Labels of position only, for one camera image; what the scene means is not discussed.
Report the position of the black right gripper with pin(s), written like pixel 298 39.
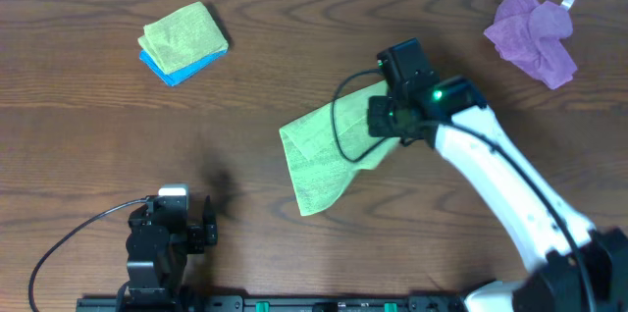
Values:
pixel 375 125

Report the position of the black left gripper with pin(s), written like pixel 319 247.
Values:
pixel 197 235

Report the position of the green cloth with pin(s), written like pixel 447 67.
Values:
pixel 319 145
pixel 182 38

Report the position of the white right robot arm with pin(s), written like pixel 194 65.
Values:
pixel 572 266

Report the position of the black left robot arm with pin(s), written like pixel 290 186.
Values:
pixel 161 239

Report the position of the crumpled purple cloth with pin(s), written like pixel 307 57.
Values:
pixel 528 34

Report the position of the folded blue cloth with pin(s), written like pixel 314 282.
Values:
pixel 177 77

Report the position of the folded green cloth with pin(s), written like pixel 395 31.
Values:
pixel 182 38

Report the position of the white cloth label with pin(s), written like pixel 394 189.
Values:
pixel 567 4

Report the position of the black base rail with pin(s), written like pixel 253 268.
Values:
pixel 235 303

